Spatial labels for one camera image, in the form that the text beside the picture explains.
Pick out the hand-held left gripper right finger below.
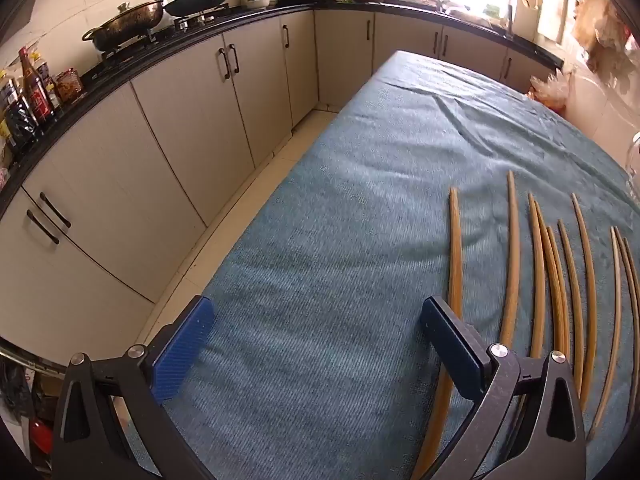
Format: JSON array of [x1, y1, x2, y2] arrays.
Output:
[[419, 296, 587, 480]]

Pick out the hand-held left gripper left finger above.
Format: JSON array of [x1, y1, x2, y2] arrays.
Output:
[[50, 296, 216, 480]]

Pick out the set of wooden chopsticks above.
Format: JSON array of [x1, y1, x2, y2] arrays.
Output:
[[412, 170, 640, 480]]

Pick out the red plastic container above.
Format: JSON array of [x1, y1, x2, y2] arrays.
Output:
[[27, 417, 53, 456]]

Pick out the blue table cloth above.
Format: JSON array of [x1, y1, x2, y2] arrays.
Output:
[[122, 50, 640, 480]]

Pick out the glass mug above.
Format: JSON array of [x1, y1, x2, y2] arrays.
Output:
[[622, 132, 640, 196]]

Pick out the white and orange plastic bag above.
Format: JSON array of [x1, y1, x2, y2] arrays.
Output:
[[527, 71, 571, 111]]

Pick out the dark seasoning bottle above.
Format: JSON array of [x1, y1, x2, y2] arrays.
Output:
[[0, 80, 38, 147]]

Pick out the glass jar of sauce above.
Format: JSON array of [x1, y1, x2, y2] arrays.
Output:
[[52, 67, 83, 103]]

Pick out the red cap sauce bottle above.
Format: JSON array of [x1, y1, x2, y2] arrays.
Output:
[[19, 47, 56, 123]]

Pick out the black kitchen countertop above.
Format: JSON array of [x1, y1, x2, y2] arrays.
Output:
[[0, 0, 565, 216]]

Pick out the black gas stove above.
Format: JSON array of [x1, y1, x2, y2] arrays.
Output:
[[102, 5, 246, 58]]

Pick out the metal wok with lid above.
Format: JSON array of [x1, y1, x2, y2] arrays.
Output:
[[82, 0, 166, 53]]

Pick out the translucent plastic bag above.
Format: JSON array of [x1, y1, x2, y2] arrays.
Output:
[[595, 15, 640, 81]]

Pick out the hanging white towel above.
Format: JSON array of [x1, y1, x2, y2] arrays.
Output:
[[537, 0, 568, 43]]

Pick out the beige printed plastic bag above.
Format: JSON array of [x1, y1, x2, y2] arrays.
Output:
[[574, 0, 617, 57]]

